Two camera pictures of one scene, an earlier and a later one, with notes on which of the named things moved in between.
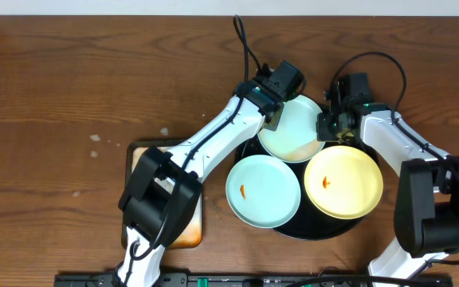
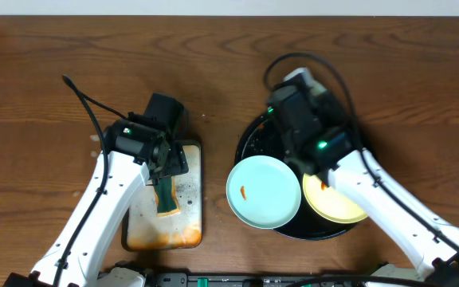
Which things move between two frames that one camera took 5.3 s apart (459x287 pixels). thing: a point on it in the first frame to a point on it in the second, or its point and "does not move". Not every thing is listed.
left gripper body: [274, 118] to [170, 160]
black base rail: [244, 280] does not move
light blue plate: [263, 190] does not move
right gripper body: [334, 130] to [299, 163]
